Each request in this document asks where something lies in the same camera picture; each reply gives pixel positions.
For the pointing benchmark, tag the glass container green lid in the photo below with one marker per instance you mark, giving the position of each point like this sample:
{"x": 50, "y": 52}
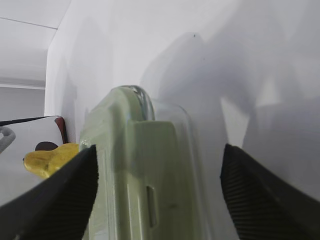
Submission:
{"x": 150, "y": 185}

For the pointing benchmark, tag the navy blue lunch bag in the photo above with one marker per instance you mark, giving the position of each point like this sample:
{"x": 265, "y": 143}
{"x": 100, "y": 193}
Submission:
{"x": 21, "y": 136}

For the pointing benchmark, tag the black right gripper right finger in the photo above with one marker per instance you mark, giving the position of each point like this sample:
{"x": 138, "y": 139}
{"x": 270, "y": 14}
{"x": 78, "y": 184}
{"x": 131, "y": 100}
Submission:
{"x": 261, "y": 205}

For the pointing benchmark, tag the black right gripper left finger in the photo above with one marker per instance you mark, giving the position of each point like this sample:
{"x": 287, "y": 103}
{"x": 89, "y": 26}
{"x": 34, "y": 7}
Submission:
{"x": 59, "y": 208}

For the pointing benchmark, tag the yellow banana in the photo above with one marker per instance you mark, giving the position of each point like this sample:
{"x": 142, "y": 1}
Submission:
{"x": 44, "y": 163}

